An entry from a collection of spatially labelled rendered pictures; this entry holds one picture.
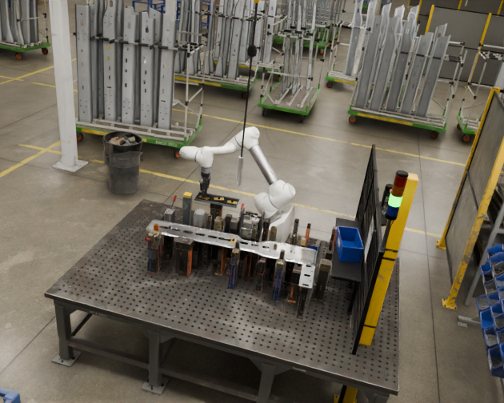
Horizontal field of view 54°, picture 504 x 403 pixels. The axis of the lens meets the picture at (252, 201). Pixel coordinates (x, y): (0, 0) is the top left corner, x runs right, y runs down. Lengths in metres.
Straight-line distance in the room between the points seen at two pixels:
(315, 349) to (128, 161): 3.80
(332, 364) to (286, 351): 0.32
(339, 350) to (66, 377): 2.11
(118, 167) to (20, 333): 2.62
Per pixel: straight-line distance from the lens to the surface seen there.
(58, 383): 4.30
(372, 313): 3.56
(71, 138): 7.34
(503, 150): 4.88
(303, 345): 3.60
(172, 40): 7.77
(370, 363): 3.62
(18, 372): 4.45
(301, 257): 3.90
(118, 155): 6.43
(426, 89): 10.63
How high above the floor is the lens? 3.15
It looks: 28 degrees down
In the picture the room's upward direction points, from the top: 7 degrees clockwise
